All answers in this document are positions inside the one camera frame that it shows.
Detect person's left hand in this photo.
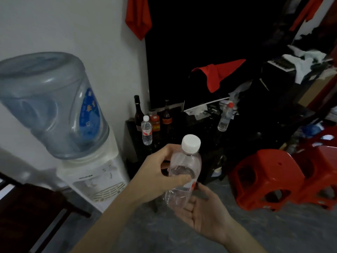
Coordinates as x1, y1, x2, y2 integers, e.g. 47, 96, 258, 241
126, 143, 193, 206

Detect person's right hand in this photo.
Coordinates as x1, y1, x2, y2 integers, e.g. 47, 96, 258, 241
174, 182, 238, 245

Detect red label water bottle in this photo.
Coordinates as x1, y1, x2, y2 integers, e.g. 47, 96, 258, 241
141, 115, 153, 146
164, 134, 203, 210

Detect person's left forearm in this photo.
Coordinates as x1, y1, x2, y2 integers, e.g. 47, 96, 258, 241
70, 192, 144, 253

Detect blue water jug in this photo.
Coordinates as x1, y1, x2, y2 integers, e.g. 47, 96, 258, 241
0, 52, 110, 160

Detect orange lid jar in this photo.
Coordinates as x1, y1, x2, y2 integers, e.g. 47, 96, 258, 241
148, 110, 161, 132

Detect dark wine bottle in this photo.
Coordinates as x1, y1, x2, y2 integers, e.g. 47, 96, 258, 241
133, 95, 145, 132

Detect brown liquor bottle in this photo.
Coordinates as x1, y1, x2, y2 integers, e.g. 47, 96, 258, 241
162, 99, 173, 125

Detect red plastic stool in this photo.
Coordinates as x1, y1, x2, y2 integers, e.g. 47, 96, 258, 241
292, 145, 337, 210
228, 149, 306, 212
303, 125, 337, 148

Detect white paper sheets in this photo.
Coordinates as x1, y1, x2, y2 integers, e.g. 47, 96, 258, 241
183, 97, 239, 120

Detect black cabinet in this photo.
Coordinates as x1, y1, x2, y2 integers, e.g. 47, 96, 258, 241
124, 102, 316, 214

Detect dark wooden chair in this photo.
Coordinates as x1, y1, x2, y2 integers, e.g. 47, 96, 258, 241
0, 172, 92, 253

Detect black television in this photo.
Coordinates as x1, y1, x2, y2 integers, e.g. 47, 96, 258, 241
145, 0, 290, 110

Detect black speaker box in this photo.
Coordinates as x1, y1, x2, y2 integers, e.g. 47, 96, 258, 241
259, 56, 298, 103

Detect red hanging cloth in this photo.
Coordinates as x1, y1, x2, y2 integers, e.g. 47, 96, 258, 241
125, 0, 153, 41

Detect heap of white crumpled sheets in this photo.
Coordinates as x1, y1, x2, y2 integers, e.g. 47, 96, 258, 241
283, 44, 330, 85

